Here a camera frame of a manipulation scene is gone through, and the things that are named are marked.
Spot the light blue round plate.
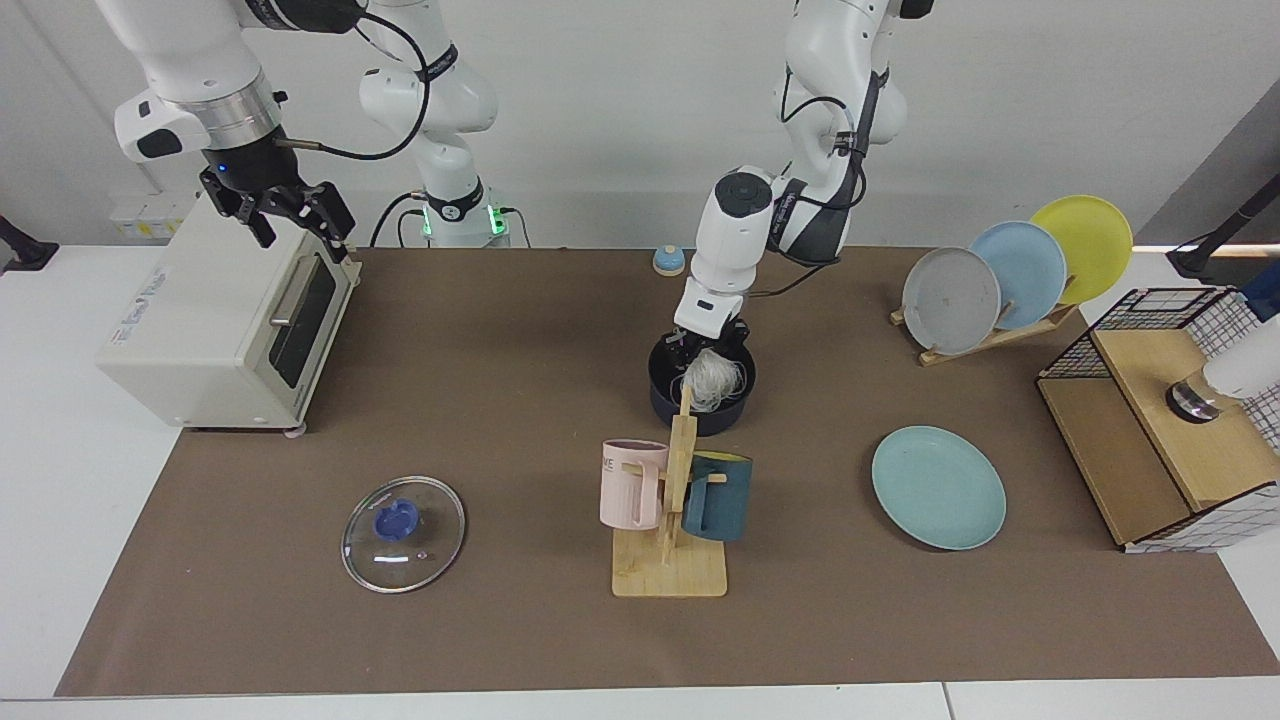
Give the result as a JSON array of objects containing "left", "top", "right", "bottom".
[{"left": 968, "top": 221, "right": 1068, "bottom": 332}]

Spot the teal round plate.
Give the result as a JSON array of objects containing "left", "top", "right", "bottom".
[{"left": 871, "top": 425, "right": 1008, "bottom": 551}]

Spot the brown table cloth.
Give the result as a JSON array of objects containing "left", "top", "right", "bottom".
[{"left": 55, "top": 245, "right": 1280, "bottom": 698}]

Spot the black stand with pole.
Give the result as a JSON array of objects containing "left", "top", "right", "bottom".
[{"left": 1165, "top": 178, "right": 1280, "bottom": 283}]

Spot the pale toaster oven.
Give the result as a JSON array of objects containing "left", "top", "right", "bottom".
[{"left": 95, "top": 188, "right": 363, "bottom": 439}]

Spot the white vermicelli bundle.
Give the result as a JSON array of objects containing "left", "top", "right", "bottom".
[{"left": 680, "top": 348, "right": 747, "bottom": 412}]

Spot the black stand foot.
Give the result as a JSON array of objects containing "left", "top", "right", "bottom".
[{"left": 0, "top": 215, "right": 59, "bottom": 273}]

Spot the yellow round plate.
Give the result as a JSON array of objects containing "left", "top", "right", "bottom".
[{"left": 1030, "top": 195, "right": 1134, "bottom": 306}]

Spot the white cylinder with silver cap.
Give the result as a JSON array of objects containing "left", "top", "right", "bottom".
[{"left": 1165, "top": 340, "right": 1280, "bottom": 423}]

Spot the wooden plate rack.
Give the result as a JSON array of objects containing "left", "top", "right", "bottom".
[{"left": 890, "top": 303, "right": 1079, "bottom": 368}]

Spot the grey round plate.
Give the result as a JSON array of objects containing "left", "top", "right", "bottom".
[{"left": 901, "top": 247, "right": 1002, "bottom": 356}]

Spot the wooden cup stand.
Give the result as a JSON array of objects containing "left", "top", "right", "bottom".
[{"left": 611, "top": 384, "right": 729, "bottom": 599}]

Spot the glass lid with blue knob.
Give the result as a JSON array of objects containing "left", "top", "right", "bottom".
[{"left": 340, "top": 475, "right": 467, "bottom": 595}]

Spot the wire basket with wooden floor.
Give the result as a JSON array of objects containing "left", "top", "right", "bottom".
[{"left": 1036, "top": 286, "right": 1280, "bottom": 554}]

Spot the dark teal cup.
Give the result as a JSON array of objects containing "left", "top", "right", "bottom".
[{"left": 681, "top": 452, "right": 753, "bottom": 543}]

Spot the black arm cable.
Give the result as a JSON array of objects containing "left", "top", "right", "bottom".
[
  {"left": 750, "top": 65, "right": 883, "bottom": 301},
  {"left": 275, "top": 10, "right": 433, "bottom": 163}
]

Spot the pale wall socket strip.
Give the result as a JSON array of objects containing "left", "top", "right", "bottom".
[{"left": 108, "top": 190, "right": 199, "bottom": 241}]

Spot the black pot with blue handle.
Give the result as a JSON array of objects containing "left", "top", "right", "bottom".
[{"left": 647, "top": 322, "right": 757, "bottom": 438}]

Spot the pink cup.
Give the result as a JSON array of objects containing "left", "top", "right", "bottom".
[{"left": 599, "top": 438, "right": 669, "bottom": 531}]

